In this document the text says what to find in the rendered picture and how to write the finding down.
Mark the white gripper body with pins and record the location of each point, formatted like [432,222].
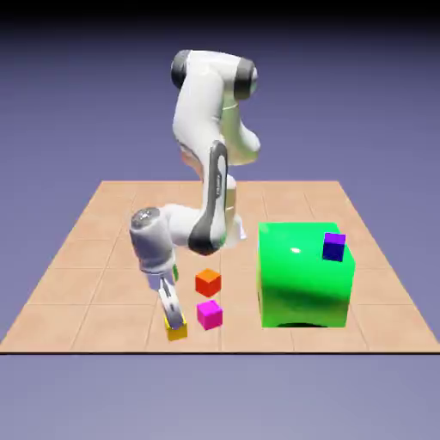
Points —
[170,302]

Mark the small yellow cube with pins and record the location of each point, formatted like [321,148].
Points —
[177,333]

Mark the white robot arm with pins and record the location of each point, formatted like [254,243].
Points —
[196,113]

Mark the small magenta cube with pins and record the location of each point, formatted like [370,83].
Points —
[209,315]

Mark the small orange cube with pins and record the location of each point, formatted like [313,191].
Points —
[208,282]

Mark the small blue cube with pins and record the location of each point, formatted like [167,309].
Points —
[333,247]

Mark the large green box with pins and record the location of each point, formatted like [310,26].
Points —
[302,275]

